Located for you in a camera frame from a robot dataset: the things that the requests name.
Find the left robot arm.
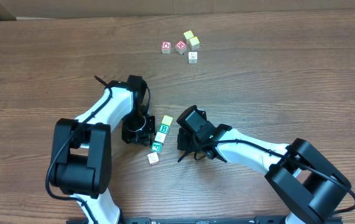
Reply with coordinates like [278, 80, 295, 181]
[45, 75, 155, 223]

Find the yellow wooden block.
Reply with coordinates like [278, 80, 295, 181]
[188, 36, 200, 50]
[183, 30, 194, 41]

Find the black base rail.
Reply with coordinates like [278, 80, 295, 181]
[124, 215, 285, 224]

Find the red Y wooden block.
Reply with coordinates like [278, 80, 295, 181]
[161, 115, 173, 126]

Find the blue X wooden block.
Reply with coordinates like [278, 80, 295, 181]
[188, 52, 198, 64]

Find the red apple picture block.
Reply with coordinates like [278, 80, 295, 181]
[161, 41, 172, 54]

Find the red letter M block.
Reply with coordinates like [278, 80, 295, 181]
[175, 40, 187, 55]

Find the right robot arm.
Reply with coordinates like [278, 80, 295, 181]
[177, 105, 352, 223]

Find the green letter F block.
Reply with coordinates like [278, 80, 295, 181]
[151, 141, 163, 153]

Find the yellow front wooden block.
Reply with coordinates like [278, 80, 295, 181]
[188, 36, 200, 50]

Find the yellow rear wooden block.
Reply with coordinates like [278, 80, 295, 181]
[183, 30, 194, 41]

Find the plain E pretzel block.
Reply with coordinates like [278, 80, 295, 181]
[147, 152, 160, 165]

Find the green letter B block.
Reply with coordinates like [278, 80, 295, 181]
[159, 124, 170, 134]

